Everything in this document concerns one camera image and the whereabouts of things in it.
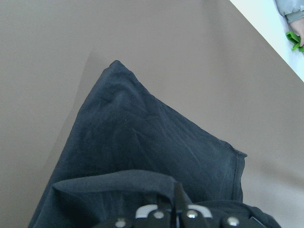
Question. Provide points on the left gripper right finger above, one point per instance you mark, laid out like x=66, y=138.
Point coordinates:
x=180, y=201

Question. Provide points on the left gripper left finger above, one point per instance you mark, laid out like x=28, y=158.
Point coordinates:
x=165, y=204

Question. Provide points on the black printed t-shirt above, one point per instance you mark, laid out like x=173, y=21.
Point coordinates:
x=126, y=149

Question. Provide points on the person in grey jacket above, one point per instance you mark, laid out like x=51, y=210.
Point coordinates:
x=293, y=11

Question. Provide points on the green handled grabber tool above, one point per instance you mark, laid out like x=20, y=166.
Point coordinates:
x=296, y=40

